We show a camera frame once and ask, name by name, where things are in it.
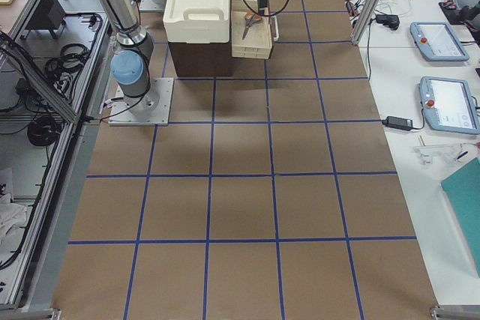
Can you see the grey orange scissors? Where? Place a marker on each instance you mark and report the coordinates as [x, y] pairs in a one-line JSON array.
[[251, 18]]

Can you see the dark wooden drawer box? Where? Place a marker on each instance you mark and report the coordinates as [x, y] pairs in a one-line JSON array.
[[200, 60]]

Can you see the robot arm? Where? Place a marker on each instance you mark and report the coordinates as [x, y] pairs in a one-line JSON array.
[[132, 51]]

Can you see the white plastic tray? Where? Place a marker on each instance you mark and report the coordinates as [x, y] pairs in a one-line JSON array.
[[197, 21]]

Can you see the upper teach pendant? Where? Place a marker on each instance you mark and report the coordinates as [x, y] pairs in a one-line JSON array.
[[437, 41]]

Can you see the teach pendant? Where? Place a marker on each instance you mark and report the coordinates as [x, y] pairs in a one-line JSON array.
[[437, 41], [448, 105]]

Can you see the black power adapter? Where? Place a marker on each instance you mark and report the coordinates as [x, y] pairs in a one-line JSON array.
[[398, 123]]

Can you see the lower teach pendant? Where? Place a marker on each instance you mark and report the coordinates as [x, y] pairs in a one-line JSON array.
[[448, 105]]

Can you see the aluminium frame post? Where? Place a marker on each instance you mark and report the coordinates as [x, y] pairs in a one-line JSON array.
[[369, 1]]

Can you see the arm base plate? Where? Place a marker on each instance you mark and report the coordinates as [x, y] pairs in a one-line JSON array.
[[153, 109]]

